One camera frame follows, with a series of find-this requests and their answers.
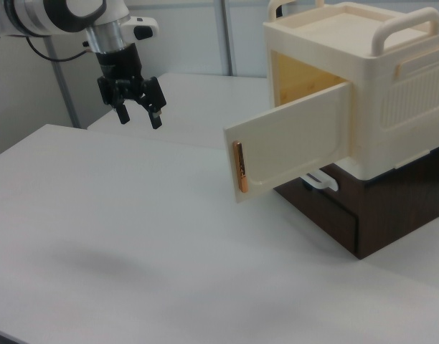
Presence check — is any dark brown wooden box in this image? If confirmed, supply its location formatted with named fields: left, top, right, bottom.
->
left=273, top=141, right=439, bottom=260

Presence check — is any cream cabinet door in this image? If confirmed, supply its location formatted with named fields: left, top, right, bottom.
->
left=223, top=80, right=354, bottom=205

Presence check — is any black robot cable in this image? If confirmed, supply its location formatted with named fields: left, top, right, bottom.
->
left=24, top=35, right=98, bottom=64

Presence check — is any white loop pull handle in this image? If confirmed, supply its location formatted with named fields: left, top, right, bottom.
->
left=300, top=171, right=339, bottom=192

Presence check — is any grey partition post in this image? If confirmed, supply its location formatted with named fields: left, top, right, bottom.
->
left=43, top=35, right=81, bottom=129

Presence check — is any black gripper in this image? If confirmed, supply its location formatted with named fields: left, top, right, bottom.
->
left=93, top=42, right=168, bottom=130

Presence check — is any copper door handle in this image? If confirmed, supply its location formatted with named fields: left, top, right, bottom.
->
left=232, top=140, right=250, bottom=193

